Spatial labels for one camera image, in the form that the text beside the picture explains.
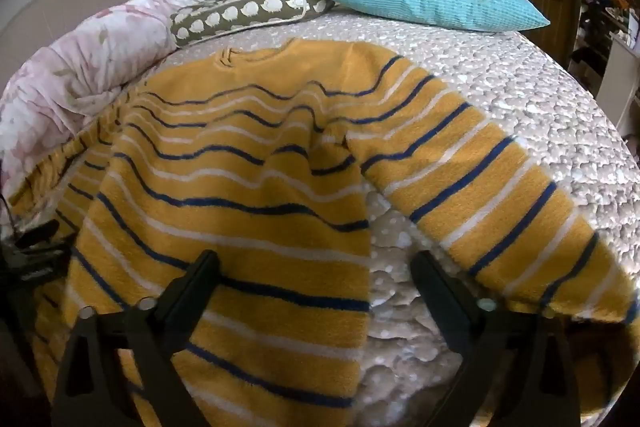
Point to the olive hedgehog print bolster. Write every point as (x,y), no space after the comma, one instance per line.
(235,14)

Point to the beige dotted quilt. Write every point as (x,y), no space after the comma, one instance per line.
(525,97)

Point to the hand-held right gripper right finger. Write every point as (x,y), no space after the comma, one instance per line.
(431,291)

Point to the pink floral duvet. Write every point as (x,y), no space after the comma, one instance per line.
(75,57)

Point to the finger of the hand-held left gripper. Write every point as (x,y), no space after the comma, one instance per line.
(40,234)

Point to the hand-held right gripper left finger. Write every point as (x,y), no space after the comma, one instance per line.
(201,291)

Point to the yellow striped knit blanket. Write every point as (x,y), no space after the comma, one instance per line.
(240,227)

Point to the white cabinet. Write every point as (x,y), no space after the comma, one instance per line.
(620,82)

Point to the pale rounded headboard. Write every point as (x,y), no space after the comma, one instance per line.
(45,12)

